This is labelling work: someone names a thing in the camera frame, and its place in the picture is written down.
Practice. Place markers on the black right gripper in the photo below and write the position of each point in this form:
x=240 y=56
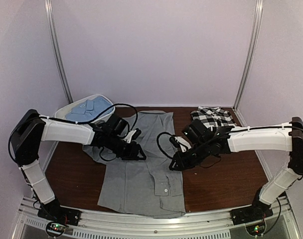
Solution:
x=181 y=162

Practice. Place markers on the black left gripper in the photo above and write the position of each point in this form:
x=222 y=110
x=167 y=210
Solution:
x=131 y=154

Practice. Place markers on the grey long sleeve shirt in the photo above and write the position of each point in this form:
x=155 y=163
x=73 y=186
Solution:
x=147 y=188

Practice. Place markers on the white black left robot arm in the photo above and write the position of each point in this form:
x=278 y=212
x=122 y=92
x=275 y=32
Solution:
x=34 y=128

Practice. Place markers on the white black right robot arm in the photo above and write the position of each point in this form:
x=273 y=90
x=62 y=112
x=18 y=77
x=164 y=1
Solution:
x=285 y=139

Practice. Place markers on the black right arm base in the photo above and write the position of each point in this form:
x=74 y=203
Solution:
x=254 y=212

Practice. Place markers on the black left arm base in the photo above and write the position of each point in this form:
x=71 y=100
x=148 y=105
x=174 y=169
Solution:
x=54 y=212

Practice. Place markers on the white plastic laundry basket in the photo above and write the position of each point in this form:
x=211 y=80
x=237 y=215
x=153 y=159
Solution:
x=62 y=112

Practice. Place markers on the light blue folded shirt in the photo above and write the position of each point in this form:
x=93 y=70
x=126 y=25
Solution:
x=88 y=110

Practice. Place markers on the black white plaid folded shirt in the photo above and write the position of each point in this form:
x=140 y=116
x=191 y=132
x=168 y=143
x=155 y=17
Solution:
x=213 y=118

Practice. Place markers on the right circuit board with leds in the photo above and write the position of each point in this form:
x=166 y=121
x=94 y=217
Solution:
x=257 y=229

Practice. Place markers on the circuit board with leds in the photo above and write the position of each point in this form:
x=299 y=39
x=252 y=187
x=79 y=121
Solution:
x=55 y=229
x=257 y=229

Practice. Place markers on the left circuit board with leds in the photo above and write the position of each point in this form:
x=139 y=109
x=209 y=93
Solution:
x=55 y=229

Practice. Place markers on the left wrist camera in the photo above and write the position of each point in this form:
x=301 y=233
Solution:
x=132 y=135

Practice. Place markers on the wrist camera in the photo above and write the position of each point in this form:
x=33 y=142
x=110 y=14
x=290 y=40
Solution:
x=132 y=135
x=196 y=133

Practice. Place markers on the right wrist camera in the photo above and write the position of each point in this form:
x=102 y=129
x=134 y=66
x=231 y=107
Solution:
x=196 y=133

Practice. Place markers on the aluminium front rail frame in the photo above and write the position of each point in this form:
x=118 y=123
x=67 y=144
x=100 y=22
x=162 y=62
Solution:
x=216 y=224

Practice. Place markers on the silver left corner post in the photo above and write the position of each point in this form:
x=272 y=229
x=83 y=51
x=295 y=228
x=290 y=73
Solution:
x=56 y=49

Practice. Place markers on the silver corner post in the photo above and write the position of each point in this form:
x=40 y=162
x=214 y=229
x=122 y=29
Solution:
x=257 y=20
x=56 y=49

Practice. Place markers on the silver right corner post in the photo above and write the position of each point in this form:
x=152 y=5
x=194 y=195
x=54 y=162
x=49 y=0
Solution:
x=257 y=20

